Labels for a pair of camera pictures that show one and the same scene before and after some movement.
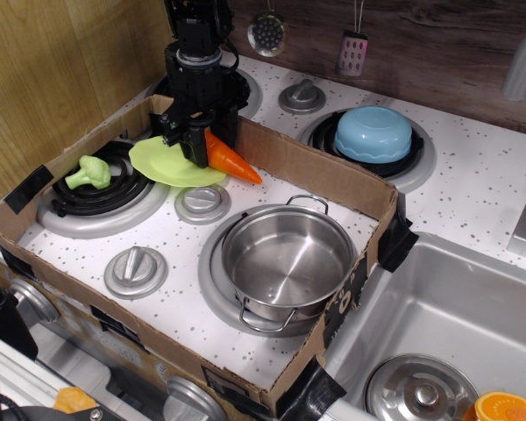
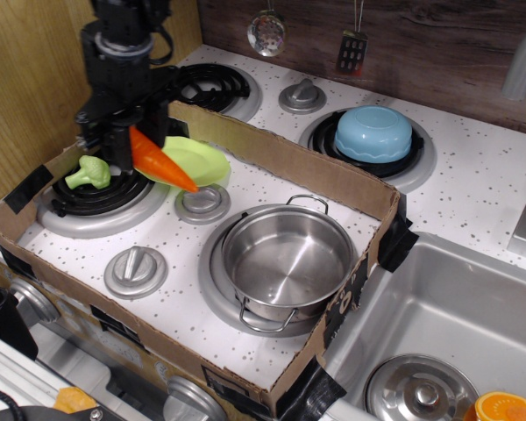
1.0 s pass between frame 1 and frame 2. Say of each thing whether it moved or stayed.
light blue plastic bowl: stayed
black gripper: moved
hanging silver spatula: stayed
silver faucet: stayed
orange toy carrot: moved
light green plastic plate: stayed
